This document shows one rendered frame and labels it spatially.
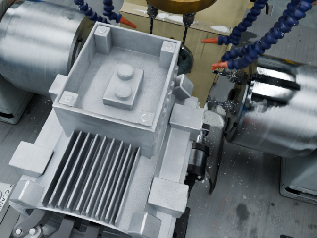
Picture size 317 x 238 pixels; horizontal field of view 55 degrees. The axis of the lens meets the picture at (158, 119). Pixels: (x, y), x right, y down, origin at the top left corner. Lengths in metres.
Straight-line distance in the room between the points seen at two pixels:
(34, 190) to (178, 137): 0.17
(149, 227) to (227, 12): 0.73
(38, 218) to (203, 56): 0.67
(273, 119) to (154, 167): 0.45
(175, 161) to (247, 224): 0.64
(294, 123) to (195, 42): 0.33
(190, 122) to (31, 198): 0.19
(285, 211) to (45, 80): 0.78
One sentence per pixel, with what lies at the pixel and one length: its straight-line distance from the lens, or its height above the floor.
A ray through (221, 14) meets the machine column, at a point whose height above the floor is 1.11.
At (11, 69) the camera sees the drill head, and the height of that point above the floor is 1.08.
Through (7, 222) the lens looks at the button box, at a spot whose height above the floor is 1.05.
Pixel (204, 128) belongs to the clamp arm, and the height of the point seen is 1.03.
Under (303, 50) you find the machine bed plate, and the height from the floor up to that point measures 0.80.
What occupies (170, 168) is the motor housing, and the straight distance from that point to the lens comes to 0.35.
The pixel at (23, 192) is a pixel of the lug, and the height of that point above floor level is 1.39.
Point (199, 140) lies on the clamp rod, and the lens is 0.76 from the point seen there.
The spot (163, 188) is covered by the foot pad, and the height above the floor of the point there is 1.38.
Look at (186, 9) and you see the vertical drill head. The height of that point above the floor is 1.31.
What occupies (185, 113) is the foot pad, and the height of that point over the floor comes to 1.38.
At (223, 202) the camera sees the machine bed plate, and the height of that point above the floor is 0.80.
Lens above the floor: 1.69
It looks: 60 degrees down
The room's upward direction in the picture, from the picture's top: 9 degrees clockwise
